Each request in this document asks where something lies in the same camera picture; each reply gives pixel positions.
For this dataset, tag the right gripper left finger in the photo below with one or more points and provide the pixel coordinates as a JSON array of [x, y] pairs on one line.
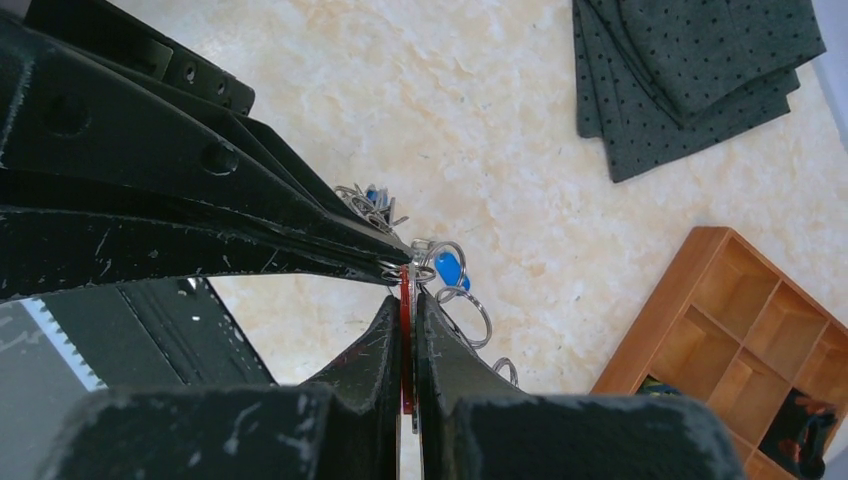
[[341, 423]]

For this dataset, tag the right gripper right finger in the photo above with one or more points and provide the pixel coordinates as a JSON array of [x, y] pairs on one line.
[[474, 424]]

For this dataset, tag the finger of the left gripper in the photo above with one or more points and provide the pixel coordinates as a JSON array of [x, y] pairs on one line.
[[48, 251], [73, 116]]

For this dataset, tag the red key tag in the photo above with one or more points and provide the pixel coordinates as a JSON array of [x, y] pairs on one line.
[[406, 314]]

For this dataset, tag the small blue tag with ring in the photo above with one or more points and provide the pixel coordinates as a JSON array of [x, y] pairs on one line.
[[448, 260]]

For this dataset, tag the metal key holder plate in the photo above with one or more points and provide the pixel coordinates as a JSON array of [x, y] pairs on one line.
[[384, 220]]

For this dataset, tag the blue yellow rolled tie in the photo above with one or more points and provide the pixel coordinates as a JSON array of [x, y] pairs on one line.
[[650, 386]]

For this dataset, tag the blue key tag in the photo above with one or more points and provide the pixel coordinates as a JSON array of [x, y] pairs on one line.
[[378, 197]]

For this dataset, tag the orange compartment tray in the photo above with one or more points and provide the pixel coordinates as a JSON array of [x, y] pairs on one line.
[[725, 326]]

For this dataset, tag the dark grey folded cloth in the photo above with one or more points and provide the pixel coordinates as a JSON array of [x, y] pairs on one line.
[[657, 81]]

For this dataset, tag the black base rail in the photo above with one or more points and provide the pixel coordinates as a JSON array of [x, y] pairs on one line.
[[164, 332]]

